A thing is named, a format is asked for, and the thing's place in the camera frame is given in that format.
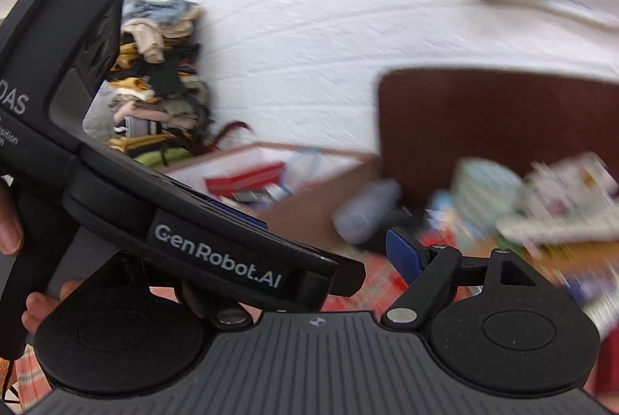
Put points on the dark red feathery plant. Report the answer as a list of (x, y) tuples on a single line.
[(232, 132)]

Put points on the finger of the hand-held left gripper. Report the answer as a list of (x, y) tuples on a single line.
[(237, 214), (338, 277)]

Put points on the pile of folded clothes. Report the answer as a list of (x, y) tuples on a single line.
[(154, 76)]

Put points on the clear plastic bottle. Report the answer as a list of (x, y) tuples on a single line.
[(367, 211)]

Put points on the red patterned mat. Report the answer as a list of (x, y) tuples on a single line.
[(375, 282)]

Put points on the pale green round container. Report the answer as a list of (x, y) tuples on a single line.
[(483, 197)]

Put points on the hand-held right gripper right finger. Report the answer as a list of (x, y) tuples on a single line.
[(404, 253)]

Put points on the white printed packet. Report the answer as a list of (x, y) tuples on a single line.
[(566, 197)]

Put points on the red flat box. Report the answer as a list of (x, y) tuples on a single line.
[(246, 182)]

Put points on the cardboard box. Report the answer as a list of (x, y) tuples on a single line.
[(309, 207)]

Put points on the person's left hand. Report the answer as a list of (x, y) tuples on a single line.
[(10, 226)]

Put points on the dark brown wooden board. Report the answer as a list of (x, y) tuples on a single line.
[(483, 120)]

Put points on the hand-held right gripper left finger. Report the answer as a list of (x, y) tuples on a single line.
[(227, 313)]

